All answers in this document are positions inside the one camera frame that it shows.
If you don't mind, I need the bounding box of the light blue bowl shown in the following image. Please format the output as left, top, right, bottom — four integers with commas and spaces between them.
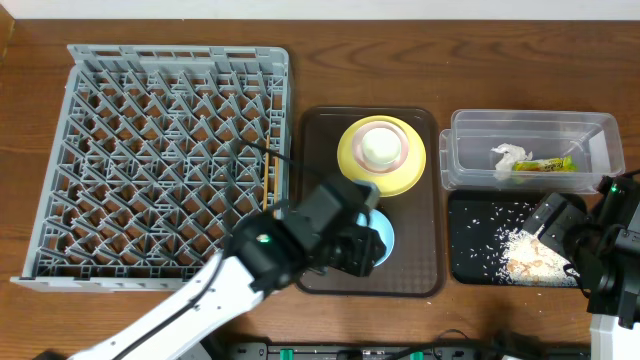
356, 210, 395, 267

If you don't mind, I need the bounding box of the yellow plate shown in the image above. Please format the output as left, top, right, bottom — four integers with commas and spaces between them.
337, 115, 427, 197

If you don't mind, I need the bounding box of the yellow green snack wrapper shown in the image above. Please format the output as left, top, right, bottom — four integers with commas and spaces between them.
512, 156, 577, 172

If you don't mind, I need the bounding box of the pink bowl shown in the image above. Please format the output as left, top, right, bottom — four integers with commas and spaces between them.
351, 121, 409, 174

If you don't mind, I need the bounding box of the food scraps rice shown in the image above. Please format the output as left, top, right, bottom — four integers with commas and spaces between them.
459, 204, 581, 288

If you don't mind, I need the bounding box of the white cup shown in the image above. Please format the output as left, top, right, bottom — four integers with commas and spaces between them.
361, 128, 402, 168

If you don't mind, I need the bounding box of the wooden chopstick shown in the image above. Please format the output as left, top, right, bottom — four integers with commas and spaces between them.
273, 157, 280, 208
262, 133, 271, 211

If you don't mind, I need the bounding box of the white tissue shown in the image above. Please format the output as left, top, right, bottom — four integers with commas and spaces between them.
491, 143, 533, 181

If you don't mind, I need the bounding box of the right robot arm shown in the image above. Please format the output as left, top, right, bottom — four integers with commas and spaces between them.
523, 170, 639, 360

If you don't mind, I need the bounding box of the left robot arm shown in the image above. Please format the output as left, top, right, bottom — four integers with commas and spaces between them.
76, 174, 386, 360

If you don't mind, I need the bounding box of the grey dishwasher rack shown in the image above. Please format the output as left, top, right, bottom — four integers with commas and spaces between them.
14, 44, 293, 293

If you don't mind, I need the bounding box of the dark brown serving tray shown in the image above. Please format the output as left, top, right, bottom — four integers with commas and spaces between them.
294, 106, 445, 297

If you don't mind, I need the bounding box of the black tray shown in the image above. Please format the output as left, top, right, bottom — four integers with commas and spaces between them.
447, 189, 598, 290

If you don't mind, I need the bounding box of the clear plastic bin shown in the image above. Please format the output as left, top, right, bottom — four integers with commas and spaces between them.
439, 109, 625, 194

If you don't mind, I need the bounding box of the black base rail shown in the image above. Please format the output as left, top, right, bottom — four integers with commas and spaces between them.
219, 341, 591, 360

